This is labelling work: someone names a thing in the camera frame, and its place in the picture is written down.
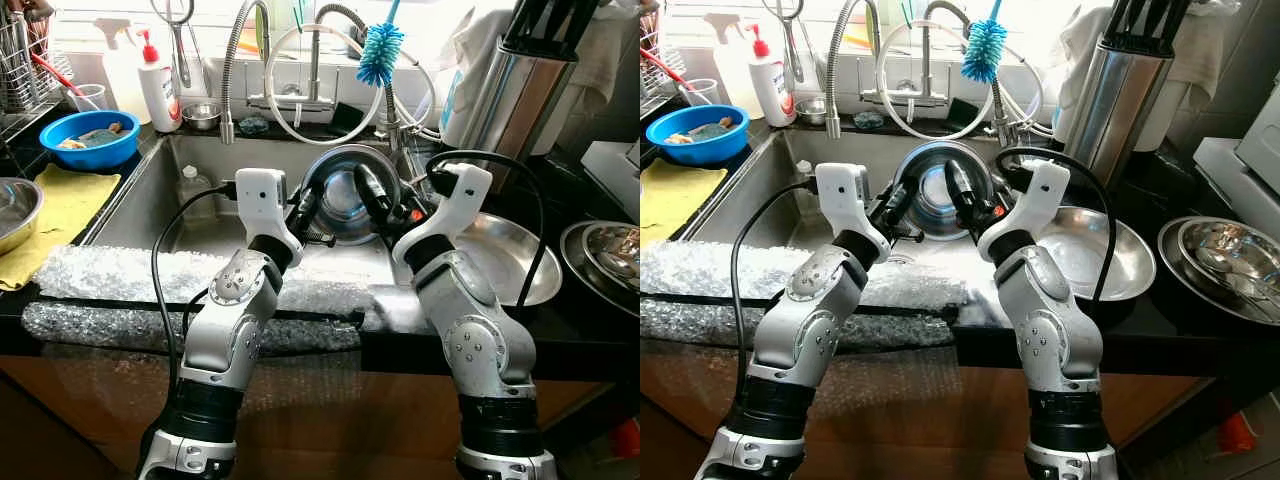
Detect black knife handles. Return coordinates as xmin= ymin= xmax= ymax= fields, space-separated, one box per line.
xmin=500 ymin=0 xmax=601 ymax=61
xmin=1100 ymin=0 xmax=1196 ymax=56

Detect medium steel bowl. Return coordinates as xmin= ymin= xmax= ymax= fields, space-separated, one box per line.
xmin=580 ymin=222 xmax=641 ymax=291
xmin=1178 ymin=218 xmax=1280 ymax=301

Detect large steel bowl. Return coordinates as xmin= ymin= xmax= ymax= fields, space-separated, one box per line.
xmin=0 ymin=177 xmax=46 ymax=256

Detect white spray bottle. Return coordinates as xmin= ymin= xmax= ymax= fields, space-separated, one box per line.
xmin=703 ymin=12 xmax=761 ymax=121
xmin=95 ymin=18 xmax=151 ymax=126

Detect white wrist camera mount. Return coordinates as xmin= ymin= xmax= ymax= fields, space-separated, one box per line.
xmin=235 ymin=168 xmax=303 ymax=263
xmin=978 ymin=160 xmax=1071 ymax=266
xmin=392 ymin=163 xmax=494 ymax=271
xmin=815 ymin=162 xmax=891 ymax=263

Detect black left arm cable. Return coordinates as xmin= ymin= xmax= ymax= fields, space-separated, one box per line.
xmin=150 ymin=180 xmax=241 ymax=397
xmin=730 ymin=178 xmax=821 ymax=393

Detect white ribbed appliance panel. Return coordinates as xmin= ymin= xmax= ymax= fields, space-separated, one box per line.
xmin=1235 ymin=80 xmax=1280 ymax=191

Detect white hanging towel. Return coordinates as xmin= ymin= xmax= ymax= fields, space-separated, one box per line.
xmin=1060 ymin=0 xmax=1241 ymax=111
xmin=455 ymin=5 xmax=626 ymax=116

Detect flexible steel faucet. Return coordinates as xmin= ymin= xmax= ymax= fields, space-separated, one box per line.
xmin=825 ymin=0 xmax=881 ymax=139
xmin=220 ymin=0 xmax=273 ymax=144

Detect clear bubble wrap sheet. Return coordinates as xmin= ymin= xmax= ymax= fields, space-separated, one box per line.
xmin=640 ymin=240 xmax=986 ymax=349
xmin=22 ymin=245 xmax=401 ymax=353

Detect metal wire skimmer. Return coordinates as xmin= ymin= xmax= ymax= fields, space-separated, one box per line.
xmin=762 ymin=0 xmax=816 ymax=96
xmin=150 ymin=0 xmax=206 ymax=101

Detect stainless steel sink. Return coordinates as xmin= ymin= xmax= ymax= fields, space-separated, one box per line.
xmin=688 ymin=128 xmax=1051 ymax=287
xmin=78 ymin=130 xmax=451 ymax=291

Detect wire dish rack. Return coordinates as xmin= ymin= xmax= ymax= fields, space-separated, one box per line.
xmin=640 ymin=0 xmax=691 ymax=121
xmin=0 ymin=0 xmax=76 ymax=141

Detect white looped hose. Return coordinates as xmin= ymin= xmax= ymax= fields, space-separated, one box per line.
xmin=875 ymin=18 xmax=1051 ymax=141
xmin=263 ymin=22 xmax=441 ymax=146

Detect wooden cabinet door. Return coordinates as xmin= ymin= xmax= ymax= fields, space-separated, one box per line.
xmin=0 ymin=350 xmax=601 ymax=480
xmin=640 ymin=348 xmax=1211 ymax=480

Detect small steel bowl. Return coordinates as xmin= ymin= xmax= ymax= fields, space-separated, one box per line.
xmin=300 ymin=143 xmax=406 ymax=246
xmin=890 ymin=140 xmax=1001 ymax=243

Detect chrome mixer tap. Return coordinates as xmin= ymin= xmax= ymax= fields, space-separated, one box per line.
xmin=245 ymin=3 xmax=371 ymax=117
xmin=858 ymin=0 xmax=976 ymax=112

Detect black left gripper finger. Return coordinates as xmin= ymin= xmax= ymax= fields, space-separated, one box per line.
xmin=288 ymin=185 xmax=323 ymax=233
xmin=872 ymin=182 xmax=909 ymax=231

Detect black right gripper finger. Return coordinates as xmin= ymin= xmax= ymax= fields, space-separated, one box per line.
xmin=944 ymin=158 xmax=989 ymax=219
xmin=353 ymin=163 xmax=396 ymax=223

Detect white washing machine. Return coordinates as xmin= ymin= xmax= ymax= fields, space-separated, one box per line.
xmin=580 ymin=140 xmax=641 ymax=223
xmin=1195 ymin=137 xmax=1280 ymax=241

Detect steel plate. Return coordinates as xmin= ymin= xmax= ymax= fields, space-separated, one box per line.
xmin=440 ymin=212 xmax=564 ymax=307
xmin=1158 ymin=215 xmax=1280 ymax=326
xmin=1030 ymin=205 xmax=1158 ymax=303
xmin=560 ymin=220 xmax=641 ymax=319

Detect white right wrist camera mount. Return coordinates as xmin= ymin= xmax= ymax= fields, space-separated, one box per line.
xmin=392 ymin=163 xmax=494 ymax=271
xmin=978 ymin=160 xmax=1071 ymax=266

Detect yellow cleaning cloth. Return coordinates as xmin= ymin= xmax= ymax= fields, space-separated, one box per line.
xmin=0 ymin=163 xmax=123 ymax=291
xmin=640 ymin=157 xmax=729 ymax=241

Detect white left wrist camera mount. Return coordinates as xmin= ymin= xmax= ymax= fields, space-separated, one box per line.
xmin=815 ymin=162 xmax=891 ymax=263
xmin=235 ymin=168 xmax=303 ymax=263

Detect clear plastic bottle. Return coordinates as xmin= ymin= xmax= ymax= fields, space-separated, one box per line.
xmin=178 ymin=165 xmax=216 ymax=217
xmin=790 ymin=160 xmax=826 ymax=211

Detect blue bottle brush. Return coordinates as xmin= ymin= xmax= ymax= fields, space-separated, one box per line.
xmin=357 ymin=0 xmax=406 ymax=88
xmin=962 ymin=0 xmax=1009 ymax=84

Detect steel knife block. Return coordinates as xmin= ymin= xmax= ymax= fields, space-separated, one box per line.
xmin=1062 ymin=40 xmax=1173 ymax=186
xmin=462 ymin=42 xmax=579 ymax=186

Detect red handled utensil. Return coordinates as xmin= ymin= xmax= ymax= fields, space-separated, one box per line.
xmin=640 ymin=45 xmax=696 ymax=91
xmin=30 ymin=52 xmax=86 ymax=96

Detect white soap bottle red pump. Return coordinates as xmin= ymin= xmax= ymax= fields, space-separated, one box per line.
xmin=745 ymin=22 xmax=796 ymax=128
xmin=137 ymin=28 xmax=184 ymax=133

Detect blue plastic bowl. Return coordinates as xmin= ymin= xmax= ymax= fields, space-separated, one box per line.
xmin=38 ymin=108 xmax=141 ymax=171
xmin=646 ymin=104 xmax=751 ymax=166

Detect long steel spoon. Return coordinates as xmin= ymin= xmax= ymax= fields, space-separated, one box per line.
xmin=1195 ymin=245 xmax=1280 ymax=301
xmin=600 ymin=250 xmax=641 ymax=287

